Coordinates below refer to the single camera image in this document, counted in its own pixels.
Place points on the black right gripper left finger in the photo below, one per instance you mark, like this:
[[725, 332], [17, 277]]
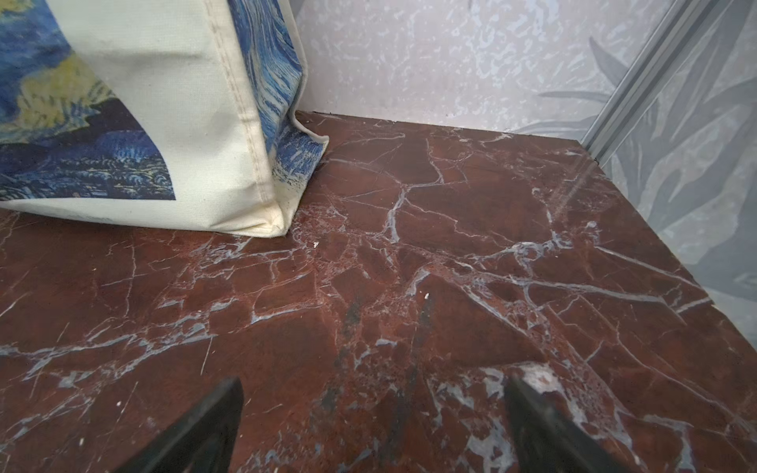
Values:
[[201, 440]]

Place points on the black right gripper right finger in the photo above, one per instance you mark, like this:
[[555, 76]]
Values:
[[547, 441]]

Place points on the canvas tote bag starry print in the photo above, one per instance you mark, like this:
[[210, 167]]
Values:
[[175, 115]]

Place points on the aluminium cage frame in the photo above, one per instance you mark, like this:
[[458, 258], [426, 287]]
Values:
[[678, 32]]

